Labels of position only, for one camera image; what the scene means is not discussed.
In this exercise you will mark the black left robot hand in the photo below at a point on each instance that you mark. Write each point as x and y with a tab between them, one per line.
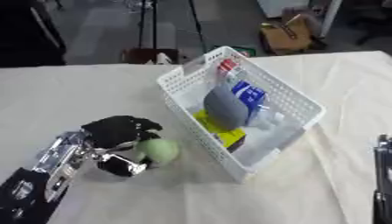
115	131

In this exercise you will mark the pale green ball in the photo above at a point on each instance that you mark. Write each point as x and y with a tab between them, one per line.
161	149

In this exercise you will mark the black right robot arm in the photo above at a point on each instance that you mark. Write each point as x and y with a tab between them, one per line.
384	180

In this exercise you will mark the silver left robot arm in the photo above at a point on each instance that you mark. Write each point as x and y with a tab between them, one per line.
53	169

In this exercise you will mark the dark red box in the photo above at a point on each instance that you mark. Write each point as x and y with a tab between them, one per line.
148	55

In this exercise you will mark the yellow box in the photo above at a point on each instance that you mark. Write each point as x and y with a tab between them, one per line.
227	132

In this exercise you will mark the grey oval pouch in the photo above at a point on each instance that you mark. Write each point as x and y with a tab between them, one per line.
224	106

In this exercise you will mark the black tripod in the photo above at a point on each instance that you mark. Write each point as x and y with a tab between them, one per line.
153	23

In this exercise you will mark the white plastic mesh basket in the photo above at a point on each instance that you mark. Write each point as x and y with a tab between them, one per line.
240	116

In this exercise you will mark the red and white tube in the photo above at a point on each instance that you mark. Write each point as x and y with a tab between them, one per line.
228	67

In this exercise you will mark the blue and white packet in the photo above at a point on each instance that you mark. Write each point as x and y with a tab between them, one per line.
251	94

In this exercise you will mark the clear plastic bag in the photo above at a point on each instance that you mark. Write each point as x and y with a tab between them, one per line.
268	116

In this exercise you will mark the brown bag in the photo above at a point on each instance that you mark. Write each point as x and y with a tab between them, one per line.
286	35

